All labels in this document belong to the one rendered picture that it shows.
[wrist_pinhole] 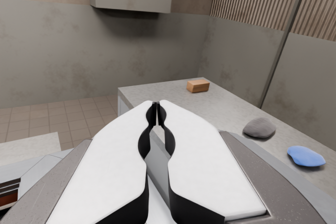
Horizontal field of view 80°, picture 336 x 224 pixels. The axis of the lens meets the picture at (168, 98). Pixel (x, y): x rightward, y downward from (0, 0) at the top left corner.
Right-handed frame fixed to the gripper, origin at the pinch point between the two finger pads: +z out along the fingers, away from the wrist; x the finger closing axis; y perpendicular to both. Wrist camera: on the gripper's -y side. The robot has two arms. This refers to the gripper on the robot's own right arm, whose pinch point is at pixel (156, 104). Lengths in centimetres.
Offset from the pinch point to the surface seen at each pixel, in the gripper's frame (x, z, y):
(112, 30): -60, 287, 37
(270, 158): 36, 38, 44
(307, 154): 51, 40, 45
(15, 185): -53, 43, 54
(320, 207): 41, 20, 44
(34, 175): -48, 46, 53
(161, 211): -1, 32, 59
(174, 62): 30, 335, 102
